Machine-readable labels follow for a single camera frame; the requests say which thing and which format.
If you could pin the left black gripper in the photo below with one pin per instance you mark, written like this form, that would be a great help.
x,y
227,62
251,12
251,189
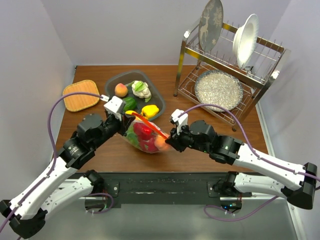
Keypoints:
x,y
123,123

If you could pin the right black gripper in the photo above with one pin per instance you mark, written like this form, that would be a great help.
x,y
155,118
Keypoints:
x,y
174,139

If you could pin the fake peach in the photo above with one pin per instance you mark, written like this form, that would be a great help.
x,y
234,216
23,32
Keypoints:
x,y
161,145
120,90

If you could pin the clear zip top bag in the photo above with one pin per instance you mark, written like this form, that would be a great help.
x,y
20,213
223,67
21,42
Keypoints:
x,y
156,130

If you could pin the fake red bell pepper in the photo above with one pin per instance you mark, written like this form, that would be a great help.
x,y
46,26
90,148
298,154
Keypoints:
x,y
142,131

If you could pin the fake pink dragon fruit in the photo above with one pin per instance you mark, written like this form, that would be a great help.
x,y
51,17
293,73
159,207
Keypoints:
x,y
148,146

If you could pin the fake green leafy vegetable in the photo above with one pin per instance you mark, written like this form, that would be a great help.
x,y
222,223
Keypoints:
x,y
132,138

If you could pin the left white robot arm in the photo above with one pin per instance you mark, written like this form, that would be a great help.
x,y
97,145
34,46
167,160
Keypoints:
x,y
27,213

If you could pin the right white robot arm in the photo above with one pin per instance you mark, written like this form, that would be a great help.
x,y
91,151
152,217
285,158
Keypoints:
x,y
294,182

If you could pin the fake orange mango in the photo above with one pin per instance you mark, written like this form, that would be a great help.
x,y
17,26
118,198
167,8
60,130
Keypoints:
x,y
130,112

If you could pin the fake green bell pepper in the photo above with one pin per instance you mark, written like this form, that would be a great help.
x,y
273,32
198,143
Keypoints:
x,y
130,104

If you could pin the fake peach in tray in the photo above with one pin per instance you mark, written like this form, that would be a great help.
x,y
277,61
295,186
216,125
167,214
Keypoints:
x,y
120,90

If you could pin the fake yellow bell pepper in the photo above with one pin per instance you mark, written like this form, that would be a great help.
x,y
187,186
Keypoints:
x,y
149,111

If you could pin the fake cauliflower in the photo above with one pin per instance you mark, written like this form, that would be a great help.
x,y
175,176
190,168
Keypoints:
x,y
141,90

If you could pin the woven bamboo coaster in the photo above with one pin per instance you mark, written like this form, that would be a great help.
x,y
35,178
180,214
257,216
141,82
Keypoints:
x,y
79,102

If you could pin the blue speckled plate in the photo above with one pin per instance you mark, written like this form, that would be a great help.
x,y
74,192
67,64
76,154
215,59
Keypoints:
x,y
216,87

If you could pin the metal dish rack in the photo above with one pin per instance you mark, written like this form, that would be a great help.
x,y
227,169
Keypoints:
x,y
265,65

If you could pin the white bowl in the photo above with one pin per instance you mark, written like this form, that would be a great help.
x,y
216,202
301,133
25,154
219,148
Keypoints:
x,y
245,41

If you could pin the grey reindeer plate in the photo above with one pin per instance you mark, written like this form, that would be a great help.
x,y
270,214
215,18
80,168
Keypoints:
x,y
210,25

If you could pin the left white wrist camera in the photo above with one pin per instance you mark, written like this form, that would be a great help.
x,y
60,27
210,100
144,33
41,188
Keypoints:
x,y
115,105

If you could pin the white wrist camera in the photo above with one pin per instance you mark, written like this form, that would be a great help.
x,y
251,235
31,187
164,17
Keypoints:
x,y
115,105
179,118

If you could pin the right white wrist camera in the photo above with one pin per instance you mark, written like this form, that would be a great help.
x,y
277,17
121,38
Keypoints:
x,y
179,118

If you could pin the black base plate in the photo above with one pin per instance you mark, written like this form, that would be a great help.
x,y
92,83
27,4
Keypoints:
x,y
159,188

